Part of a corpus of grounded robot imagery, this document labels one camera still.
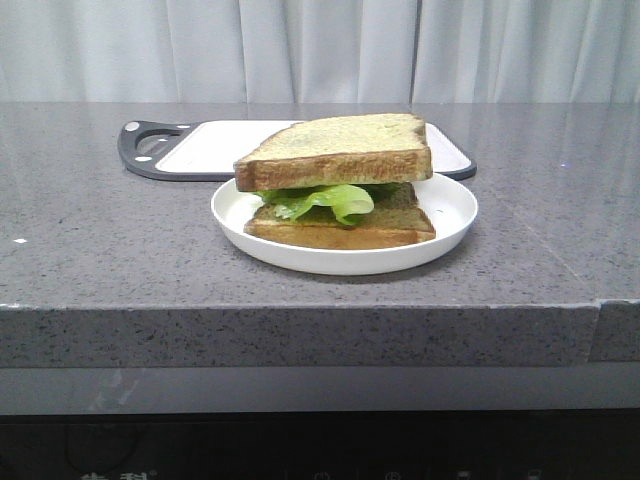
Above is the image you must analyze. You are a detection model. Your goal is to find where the white cutting board dark rim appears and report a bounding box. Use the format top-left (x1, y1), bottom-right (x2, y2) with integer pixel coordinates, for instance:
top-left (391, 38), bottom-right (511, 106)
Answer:
top-left (117, 118), bottom-right (478, 182)

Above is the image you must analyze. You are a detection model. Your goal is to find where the white round plate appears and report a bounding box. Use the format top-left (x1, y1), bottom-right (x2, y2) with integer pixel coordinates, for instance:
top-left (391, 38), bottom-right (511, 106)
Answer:
top-left (211, 173), bottom-right (478, 276)

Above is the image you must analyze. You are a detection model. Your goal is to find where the green lettuce leaf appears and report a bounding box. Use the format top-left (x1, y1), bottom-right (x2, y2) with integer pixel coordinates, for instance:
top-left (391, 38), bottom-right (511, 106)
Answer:
top-left (254, 182), bottom-right (403, 226)

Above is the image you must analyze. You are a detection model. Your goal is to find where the bread slice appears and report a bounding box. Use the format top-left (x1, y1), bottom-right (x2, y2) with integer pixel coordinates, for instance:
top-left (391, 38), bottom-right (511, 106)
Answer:
top-left (234, 113), bottom-right (433, 192)
top-left (244, 183), bottom-right (436, 250)

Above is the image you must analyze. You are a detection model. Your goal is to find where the grey curtain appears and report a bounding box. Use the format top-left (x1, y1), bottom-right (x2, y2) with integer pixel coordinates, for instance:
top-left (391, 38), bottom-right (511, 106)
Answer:
top-left (1, 1), bottom-right (639, 103)

